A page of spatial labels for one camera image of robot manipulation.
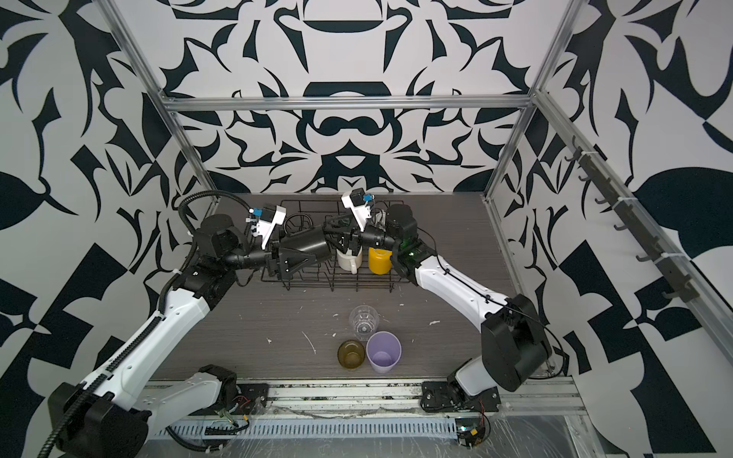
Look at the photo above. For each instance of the olive brown glass cup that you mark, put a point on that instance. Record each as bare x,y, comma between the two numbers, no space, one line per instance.
351,354

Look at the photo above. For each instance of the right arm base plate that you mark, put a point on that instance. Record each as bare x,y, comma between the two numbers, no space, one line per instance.
444,396

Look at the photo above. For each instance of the black wire dish rack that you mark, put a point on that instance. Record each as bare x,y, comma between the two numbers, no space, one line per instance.
304,213

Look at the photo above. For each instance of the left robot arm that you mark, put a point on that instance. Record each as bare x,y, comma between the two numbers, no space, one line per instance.
103,415

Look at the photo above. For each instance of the black mug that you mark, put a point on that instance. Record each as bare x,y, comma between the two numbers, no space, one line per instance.
304,237

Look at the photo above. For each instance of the purple plastic cup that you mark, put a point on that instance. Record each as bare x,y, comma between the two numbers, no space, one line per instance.
383,351

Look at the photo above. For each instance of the white cable duct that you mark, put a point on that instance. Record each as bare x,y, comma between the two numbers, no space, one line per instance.
335,428

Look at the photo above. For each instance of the small circuit board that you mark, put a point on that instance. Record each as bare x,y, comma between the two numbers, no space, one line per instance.
471,432

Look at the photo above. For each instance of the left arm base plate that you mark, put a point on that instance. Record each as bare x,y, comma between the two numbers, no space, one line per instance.
244,399

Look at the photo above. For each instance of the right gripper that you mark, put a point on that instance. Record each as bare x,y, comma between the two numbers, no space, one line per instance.
357,238

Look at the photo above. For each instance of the clear glass cup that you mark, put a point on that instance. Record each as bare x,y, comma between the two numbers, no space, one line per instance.
364,320

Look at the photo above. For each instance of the yellow mug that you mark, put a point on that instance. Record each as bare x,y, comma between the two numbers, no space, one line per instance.
379,261

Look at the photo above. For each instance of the wall hook rail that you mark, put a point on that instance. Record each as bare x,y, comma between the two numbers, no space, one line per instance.
635,220

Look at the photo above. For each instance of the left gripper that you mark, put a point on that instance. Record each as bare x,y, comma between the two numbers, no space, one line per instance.
277,262

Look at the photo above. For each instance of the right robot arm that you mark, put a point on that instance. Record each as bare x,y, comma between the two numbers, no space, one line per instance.
514,343

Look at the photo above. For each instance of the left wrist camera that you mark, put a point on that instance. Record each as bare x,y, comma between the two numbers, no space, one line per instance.
263,221

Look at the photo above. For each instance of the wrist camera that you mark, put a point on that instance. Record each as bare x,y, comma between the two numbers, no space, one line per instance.
359,202
263,221

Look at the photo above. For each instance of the red inside white mug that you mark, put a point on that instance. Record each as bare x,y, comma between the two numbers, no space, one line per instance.
350,261

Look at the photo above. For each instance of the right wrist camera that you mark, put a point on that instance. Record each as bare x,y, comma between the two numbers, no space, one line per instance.
359,202

